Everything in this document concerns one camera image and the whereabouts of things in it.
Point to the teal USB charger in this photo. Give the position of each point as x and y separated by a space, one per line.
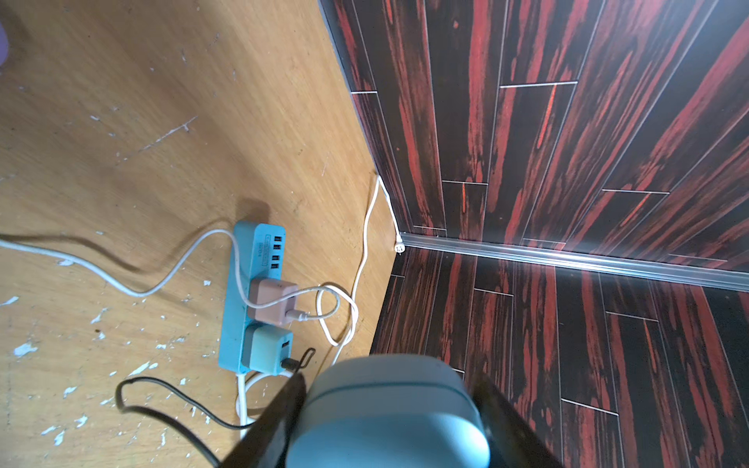
265 348

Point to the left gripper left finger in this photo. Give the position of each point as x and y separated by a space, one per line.
268 439

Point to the blue earbud case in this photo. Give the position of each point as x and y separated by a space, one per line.
389 410

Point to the teal power strip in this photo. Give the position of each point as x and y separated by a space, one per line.
261 255

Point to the pink earbud case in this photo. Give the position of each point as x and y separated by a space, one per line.
4 46

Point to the pink USB charger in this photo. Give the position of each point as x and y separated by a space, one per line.
272 301

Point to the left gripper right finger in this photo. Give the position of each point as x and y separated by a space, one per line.
511 440

